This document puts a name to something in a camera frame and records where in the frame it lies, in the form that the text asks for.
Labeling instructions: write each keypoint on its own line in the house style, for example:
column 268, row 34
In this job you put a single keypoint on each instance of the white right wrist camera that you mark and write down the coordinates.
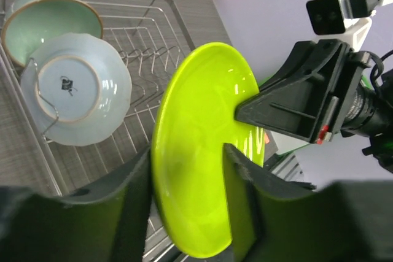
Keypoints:
column 347, row 20

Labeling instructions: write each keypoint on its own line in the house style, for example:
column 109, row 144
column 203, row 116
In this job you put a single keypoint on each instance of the lime green plate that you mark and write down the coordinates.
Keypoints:
column 195, row 119

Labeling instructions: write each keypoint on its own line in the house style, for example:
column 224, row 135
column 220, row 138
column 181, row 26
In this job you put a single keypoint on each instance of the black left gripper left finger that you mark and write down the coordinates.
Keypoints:
column 105, row 220

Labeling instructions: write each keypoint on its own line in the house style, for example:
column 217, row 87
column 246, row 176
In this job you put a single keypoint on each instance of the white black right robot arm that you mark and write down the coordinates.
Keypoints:
column 380, row 82

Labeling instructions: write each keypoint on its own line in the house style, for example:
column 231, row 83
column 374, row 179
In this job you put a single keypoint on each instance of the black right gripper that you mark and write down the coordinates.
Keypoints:
column 315, row 94

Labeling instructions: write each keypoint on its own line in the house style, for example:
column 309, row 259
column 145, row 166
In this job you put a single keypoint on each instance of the aluminium rail profile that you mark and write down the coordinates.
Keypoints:
column 285, row 167

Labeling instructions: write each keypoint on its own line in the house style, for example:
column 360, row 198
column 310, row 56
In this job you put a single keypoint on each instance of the metal wire dish rack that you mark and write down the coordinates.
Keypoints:
column 152, row 40

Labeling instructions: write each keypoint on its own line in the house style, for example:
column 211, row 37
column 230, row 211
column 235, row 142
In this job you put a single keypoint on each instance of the mint green ceramic bowl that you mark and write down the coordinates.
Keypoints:
column 29, row 23

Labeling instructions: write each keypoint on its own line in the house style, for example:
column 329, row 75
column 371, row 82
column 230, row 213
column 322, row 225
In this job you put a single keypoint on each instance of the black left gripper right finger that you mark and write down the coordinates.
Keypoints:
column 275, row 220

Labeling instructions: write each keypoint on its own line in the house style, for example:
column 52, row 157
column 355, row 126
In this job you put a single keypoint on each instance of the pale blue scalloped plate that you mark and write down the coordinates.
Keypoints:
column 77, row 89

